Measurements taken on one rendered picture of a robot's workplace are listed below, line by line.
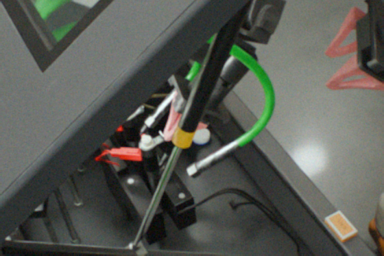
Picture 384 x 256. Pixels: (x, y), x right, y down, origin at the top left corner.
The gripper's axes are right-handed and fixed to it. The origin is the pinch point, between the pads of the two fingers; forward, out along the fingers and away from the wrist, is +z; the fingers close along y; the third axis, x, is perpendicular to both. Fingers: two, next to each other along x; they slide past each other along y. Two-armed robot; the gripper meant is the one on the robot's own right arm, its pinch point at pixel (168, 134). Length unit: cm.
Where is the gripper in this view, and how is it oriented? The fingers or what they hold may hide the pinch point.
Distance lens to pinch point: 111.7
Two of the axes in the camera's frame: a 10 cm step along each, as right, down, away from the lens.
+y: -7.8, -2.8, -5.5
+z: -5.8, 6.6, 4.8
